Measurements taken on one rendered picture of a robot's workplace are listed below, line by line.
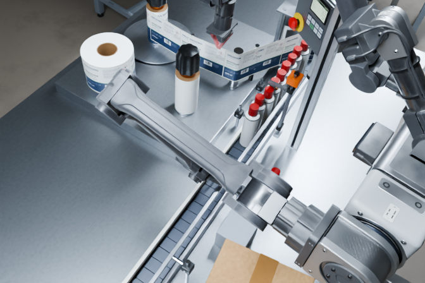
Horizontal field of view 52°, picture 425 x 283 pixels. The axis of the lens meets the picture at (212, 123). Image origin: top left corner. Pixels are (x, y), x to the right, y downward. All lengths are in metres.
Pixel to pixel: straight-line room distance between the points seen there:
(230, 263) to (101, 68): 0.89
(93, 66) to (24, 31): 1.93
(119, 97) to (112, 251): 0.70
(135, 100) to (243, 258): 0.50
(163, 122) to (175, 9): 1.37
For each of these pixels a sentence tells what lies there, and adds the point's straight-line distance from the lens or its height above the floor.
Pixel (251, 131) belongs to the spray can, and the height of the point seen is 0.98.
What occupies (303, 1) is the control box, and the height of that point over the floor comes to 1.40.
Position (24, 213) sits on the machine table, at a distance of 1.58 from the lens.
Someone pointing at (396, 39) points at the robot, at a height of 1.73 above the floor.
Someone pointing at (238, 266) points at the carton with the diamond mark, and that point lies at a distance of 1.13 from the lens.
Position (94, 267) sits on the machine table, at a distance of 1.45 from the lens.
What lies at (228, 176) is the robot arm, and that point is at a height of 1.47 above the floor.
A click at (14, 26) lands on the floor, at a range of 3.63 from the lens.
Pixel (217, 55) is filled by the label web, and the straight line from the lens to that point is 1.71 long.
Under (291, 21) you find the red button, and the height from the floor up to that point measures 1.34.
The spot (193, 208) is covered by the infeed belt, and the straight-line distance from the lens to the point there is 1.45.
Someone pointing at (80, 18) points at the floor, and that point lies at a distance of 3.60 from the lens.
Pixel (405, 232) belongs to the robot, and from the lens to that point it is 0.80.
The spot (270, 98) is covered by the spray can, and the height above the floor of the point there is 1.05.
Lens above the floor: 2.16
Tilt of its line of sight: 51 degrees down
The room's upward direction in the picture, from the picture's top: 7 degrees clockwise
